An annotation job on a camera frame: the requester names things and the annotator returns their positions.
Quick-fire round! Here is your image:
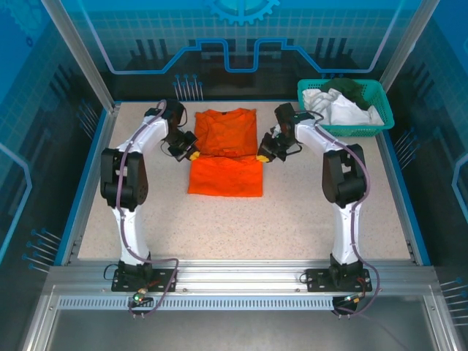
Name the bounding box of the aluminium frame post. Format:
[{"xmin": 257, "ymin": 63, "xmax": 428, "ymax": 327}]
[
  {"xmin": 378, "ymin": 0, "xmax": 445, "ymax": 86},
  {"xmin": 39, "ymin": 0, "xmax": 121, "ymax": 113}
]

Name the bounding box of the dark green t-shirt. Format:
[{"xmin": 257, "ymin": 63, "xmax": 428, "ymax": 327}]
[{"xmin": 320, "ymin": 77, "xmax": 372, "ymax": 110}]

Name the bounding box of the aluminium mounting rail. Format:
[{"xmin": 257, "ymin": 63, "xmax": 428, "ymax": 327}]
[{"xmin": 47, "ymin": 258, "xmax": 439, "ymax": 293}]

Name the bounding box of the teal plastic basket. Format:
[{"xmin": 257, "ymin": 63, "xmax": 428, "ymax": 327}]
[{"xmin": 296, "ymin": 78, "xmax": 396, "ymax": 138}]

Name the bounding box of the aluminium table side rail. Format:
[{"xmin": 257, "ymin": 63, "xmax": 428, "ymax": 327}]
[
  {"xmin": 60, "ymin": 103, "xmax": 122, "ymax": 266},
  {"xmin": 376, "ymin": 130, "xmax": 418, "ymax": 265}
]

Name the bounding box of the slotted grey cable duct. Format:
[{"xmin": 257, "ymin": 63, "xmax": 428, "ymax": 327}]
[{"xmin": 58, "ymin": 296, "xmax": 344, "ymax": 311}]

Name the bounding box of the orange t-shirt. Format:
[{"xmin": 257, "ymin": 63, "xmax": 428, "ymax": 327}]
[{"xmin": 187, "ymin": 107, "xmax": 265, "ymax": 198}]

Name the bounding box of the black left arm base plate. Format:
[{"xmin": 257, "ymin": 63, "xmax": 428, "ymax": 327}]
[{"xmin": 111, "ymin": 268, "xmax": 178, "ymax": 293}]

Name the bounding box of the white t-shirt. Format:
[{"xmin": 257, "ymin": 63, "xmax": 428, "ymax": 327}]
[{"xmin": 301, "ymin": 88, "xmax": 385, "ymax": 127}]

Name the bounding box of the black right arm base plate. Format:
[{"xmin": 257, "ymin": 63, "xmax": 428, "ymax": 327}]
[{"xmin": 305, "ymin": 268, "xmax": 373, "ymax": 293}]

